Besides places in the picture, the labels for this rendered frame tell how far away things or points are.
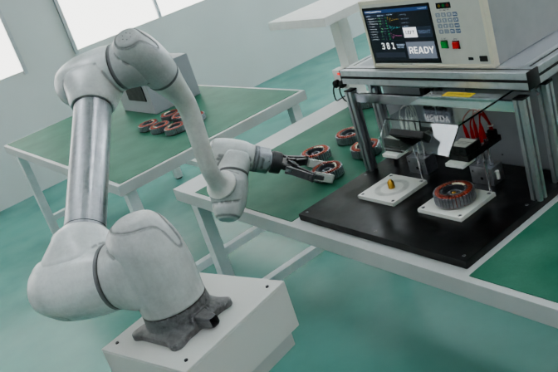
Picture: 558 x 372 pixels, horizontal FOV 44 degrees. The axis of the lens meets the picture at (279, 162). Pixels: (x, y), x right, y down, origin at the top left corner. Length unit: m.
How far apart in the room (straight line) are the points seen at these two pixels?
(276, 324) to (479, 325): 1.31
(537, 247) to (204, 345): 0.80
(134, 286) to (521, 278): 0.85
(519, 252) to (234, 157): 0.98
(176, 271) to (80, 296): 0.22
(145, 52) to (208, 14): 5.03
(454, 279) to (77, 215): 0.90
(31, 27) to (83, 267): 4.73
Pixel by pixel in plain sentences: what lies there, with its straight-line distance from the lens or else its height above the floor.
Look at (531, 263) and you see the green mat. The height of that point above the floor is 0.75.
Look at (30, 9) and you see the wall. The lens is 6.19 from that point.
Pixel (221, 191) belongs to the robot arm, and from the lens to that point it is 2.16.
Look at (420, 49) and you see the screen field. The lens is 1.97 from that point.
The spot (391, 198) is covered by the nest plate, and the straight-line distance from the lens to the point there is 2.02.
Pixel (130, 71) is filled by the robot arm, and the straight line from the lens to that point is 1.88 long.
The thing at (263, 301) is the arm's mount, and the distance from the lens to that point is 1.55.
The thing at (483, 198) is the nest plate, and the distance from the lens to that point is 1.91.
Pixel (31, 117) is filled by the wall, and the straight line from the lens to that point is 6.18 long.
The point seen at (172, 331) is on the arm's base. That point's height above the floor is 0.89.
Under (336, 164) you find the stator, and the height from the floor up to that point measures 0.78.
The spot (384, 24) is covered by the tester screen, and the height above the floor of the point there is 1.25.
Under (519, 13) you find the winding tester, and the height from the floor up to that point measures 1.21.
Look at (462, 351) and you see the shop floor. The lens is 2.66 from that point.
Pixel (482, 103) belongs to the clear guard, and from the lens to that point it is 1.75.
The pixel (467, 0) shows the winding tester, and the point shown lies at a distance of 1.82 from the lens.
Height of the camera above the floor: 1.65
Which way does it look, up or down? 20 degrees down
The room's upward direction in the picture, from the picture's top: 18 degrees counter-clockwise
